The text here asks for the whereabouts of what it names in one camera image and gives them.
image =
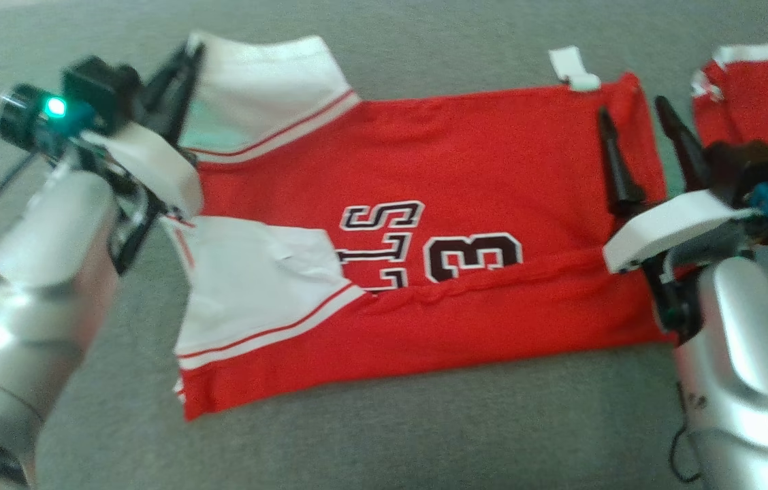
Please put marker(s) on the grey fabric sofa seat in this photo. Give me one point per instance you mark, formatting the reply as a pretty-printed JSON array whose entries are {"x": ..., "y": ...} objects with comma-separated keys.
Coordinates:
[{"x": 391, "y": 442}]

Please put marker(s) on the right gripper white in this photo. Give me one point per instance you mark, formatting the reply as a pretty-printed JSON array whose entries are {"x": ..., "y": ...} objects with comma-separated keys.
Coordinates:
[{"x": 670, "y": 224}]

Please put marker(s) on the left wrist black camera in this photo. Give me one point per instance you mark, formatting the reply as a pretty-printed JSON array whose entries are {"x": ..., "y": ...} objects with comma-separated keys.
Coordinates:
[{"x": 94, "y": 88}]

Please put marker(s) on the red basketball shorts white stripe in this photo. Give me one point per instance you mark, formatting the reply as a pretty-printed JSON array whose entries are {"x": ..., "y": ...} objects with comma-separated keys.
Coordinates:
[{"x": 758, "y": 116}]

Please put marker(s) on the wrist black camera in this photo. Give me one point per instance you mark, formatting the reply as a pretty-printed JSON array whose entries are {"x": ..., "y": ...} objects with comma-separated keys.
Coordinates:
[
  {"x": 94, "y": 88},
  {"x": 748, "y": 170}
]

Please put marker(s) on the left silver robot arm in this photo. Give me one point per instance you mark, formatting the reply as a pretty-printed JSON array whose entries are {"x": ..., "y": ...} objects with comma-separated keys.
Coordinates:
[{"x": 30, "y": 306}]

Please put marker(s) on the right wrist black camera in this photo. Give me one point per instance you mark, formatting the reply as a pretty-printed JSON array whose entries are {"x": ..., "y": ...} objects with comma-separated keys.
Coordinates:
[{"x": 748, "y": 170}]

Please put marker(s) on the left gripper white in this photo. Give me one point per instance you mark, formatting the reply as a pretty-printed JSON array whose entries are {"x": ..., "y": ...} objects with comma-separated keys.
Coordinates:
[{"x": 159, "y": 170}]

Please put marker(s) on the red jersey shirt white sleeves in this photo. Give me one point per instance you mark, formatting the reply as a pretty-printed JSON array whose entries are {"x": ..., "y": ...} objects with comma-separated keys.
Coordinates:
[{"x": 479, "y": 170}]

